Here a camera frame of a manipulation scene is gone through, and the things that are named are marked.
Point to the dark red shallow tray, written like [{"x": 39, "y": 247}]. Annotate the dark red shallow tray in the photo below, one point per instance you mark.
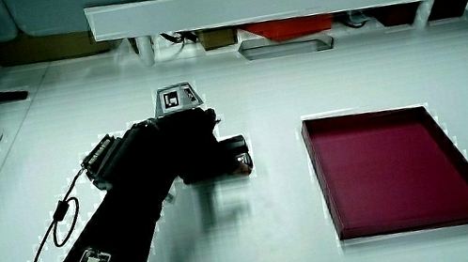
[{"x": 393, "y": 171}]

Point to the clear rectangular holder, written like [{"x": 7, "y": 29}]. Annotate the clear rectangular holder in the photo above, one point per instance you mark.
[{"x": 287, "y": 48}]

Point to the dark red box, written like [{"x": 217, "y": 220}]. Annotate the dark red box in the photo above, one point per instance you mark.
[{"x": 395, "y": 14}]

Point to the flat black object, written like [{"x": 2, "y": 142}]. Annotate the flat black object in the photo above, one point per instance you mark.
[{"x": 4, "y": 96}]

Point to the person's right forearm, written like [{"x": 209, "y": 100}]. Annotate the person's right forearm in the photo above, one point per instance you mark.
[{"x": 109, "y": 237}]

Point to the white desk shelf riser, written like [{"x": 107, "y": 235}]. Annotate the white desk shelf riser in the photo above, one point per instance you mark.
[{"x": 288, "y": 0}]

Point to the brown cardboard box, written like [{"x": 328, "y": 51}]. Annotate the brown cardboard box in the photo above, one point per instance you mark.
[{"x": 44, "y": 48}]

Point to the small brown box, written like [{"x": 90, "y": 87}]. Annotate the small brown box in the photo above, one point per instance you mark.
[{"x": 218, "y": 38}]

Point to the white desk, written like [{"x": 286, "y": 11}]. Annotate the white desk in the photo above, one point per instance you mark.
[{"x": 257, "y": 98}]

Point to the orange red box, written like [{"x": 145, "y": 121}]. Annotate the orange red box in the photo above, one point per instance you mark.
[{"x": 288, "y": 27}]

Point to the person's right hand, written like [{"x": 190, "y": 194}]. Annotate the person's right hand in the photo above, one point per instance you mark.
[{"x": 189, "y": 148}]

